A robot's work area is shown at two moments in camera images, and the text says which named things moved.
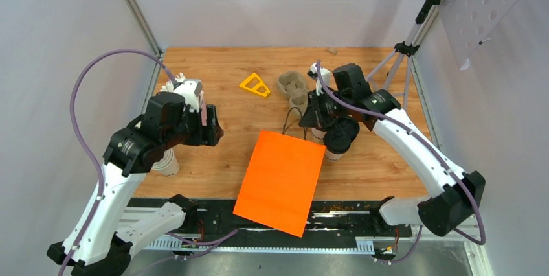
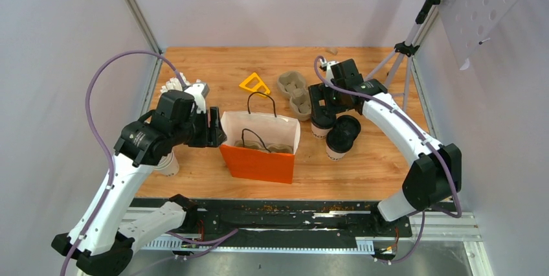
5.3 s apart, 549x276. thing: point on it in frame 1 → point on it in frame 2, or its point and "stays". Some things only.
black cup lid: [336, 142] stays
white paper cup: [335, 157] stays
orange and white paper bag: [280, 184] → [259, 148]
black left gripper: [212, 133] stays
